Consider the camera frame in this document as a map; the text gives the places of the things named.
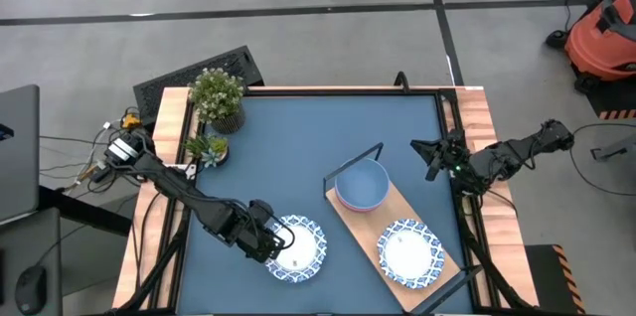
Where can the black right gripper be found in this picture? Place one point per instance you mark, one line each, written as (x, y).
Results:
(456, 159)

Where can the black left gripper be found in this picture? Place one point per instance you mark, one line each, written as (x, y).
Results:
(253, 231)

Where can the blue patterned paper bowl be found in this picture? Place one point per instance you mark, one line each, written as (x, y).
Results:
(303, 246)
(410, 254)

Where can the blue plastic bowl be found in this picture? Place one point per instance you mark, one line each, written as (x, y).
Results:
(363, 184)

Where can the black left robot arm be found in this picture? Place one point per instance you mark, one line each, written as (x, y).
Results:
(174, 187)

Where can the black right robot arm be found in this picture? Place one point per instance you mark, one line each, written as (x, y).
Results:
(517, 154)

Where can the black clamp on table edge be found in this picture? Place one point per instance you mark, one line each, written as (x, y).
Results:
(401, 81)

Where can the wooden cutting board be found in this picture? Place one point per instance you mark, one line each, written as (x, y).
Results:
(363, 236)

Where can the small succulent in pot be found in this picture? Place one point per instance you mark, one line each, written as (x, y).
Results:
(208, 149)

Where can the blue table mat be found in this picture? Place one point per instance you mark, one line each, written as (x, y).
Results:
(298, 132)

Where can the white flowering plant in pot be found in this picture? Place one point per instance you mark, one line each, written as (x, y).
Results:
(216, 95)

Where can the black hazard-striped floor mat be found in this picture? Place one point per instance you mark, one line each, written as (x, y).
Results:
(551, 276)
(613, 102)

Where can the grey metal stand foot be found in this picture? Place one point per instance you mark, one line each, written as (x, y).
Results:
(613, 149)

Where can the black desk foot bar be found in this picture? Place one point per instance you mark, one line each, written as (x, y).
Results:
(84, 209)

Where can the yellow plug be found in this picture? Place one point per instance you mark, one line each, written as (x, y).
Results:
(130, 120)

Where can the orange vacuum cleaner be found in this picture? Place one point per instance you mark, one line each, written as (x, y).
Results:
(596, 43)

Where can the white plug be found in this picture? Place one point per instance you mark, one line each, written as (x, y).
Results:
(107, 126)

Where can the dark grey desk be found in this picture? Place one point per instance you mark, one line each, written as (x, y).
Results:
(30, 241)

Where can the black computer mouse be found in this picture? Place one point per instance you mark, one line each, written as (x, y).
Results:
(31, 288)

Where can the grey laptop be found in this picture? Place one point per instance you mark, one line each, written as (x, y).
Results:
(17, 152)

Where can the black metal table frame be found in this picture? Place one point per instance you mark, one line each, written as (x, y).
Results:
(323, 93)

